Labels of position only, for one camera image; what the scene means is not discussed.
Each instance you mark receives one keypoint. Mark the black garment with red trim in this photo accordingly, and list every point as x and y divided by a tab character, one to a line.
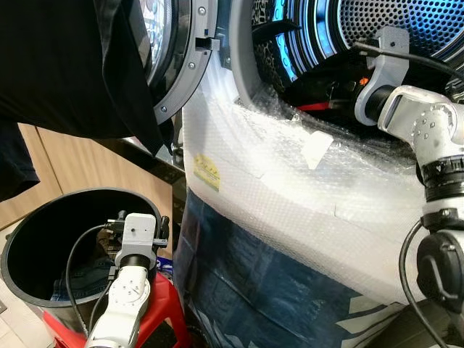
312	87

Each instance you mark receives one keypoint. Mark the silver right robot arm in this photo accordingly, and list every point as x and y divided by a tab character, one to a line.
428	130

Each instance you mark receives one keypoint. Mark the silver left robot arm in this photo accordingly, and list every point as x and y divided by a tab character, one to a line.
123	304

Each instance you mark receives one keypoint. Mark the front loading washing machine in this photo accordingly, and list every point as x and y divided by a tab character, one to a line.
243	65

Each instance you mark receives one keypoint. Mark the blue denim jeans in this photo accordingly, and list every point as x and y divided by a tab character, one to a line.
80	279

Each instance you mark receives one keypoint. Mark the white tape piece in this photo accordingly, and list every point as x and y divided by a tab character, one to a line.
317	148

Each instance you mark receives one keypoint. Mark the wooden cabinet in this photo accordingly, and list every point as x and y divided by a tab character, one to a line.
72	174

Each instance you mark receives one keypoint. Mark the blue white package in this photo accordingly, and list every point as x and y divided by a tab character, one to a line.
165	267

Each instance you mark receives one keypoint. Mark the black round bucket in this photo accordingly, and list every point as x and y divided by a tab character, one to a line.
43	232

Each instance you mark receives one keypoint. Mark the perforated steel washer drum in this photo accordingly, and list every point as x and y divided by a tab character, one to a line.
406	22

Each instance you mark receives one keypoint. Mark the red plastic stool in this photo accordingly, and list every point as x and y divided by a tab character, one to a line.
163	319

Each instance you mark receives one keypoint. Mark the yellow rectangular label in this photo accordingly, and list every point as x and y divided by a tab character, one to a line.
207	172

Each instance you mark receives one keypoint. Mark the navy hanging cloth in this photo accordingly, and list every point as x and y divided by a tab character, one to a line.
14	159

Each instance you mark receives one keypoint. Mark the clear bubble wrap sheet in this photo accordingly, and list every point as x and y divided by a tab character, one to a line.
290	203

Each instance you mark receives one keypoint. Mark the blue packaging film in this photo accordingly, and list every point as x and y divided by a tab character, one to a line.
246	290

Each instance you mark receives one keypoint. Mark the black hanging garment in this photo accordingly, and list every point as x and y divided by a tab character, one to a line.
65	65

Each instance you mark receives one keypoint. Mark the round grey washer door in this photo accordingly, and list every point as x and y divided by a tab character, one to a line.
181	51

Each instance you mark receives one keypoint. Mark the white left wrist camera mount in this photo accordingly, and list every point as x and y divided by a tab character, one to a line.
138	235

